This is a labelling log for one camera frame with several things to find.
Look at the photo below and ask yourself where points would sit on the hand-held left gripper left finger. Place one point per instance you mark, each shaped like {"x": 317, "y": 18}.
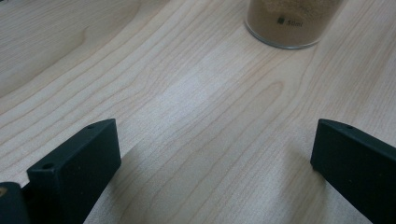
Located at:
{"x": 74, "y": 174}

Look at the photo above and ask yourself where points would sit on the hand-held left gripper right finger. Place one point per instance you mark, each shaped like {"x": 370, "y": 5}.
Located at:
{"x": 358, "y": 168}

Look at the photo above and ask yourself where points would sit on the silver-lid glass jar brown powder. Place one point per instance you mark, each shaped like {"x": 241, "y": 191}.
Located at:
{"x": 289, "y": 21}

